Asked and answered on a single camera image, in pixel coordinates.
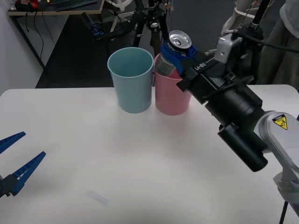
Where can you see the black tripod with tall pole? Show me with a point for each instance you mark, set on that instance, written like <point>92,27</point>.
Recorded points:
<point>259,12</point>

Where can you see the white office chair base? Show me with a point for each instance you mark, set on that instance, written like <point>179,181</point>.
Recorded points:
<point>116,14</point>

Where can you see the black tripod with brown leg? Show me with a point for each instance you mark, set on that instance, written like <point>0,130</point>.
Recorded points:
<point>154,28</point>

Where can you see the wood-edged dark desk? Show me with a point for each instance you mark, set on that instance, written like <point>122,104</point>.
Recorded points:
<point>46,10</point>

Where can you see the black and blue device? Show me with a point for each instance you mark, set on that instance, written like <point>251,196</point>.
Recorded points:
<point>102,32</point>

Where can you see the dark grey drink can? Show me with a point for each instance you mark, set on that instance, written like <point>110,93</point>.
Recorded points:
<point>180,39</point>

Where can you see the black keyboard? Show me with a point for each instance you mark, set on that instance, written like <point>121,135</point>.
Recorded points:
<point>70,2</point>

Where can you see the silver-grey and black right arm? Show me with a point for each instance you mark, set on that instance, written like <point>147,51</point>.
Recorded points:
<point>236,105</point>

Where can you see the pink plastic bin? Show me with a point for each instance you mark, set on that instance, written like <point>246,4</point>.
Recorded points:
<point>168,98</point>

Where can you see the person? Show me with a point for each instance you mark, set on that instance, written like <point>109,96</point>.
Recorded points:
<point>280,63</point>

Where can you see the white wheeled stand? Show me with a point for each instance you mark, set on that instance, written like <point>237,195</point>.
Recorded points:
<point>230,21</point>

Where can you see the pale blue plastic bin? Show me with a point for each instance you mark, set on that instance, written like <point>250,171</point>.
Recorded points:
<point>133,95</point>

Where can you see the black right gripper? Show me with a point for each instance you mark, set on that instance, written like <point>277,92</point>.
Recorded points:
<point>208,81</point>

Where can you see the red object on desk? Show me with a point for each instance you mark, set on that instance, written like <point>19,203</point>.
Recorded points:
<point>31,3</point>

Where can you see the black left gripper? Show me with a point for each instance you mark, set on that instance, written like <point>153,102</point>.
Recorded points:
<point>2,187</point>

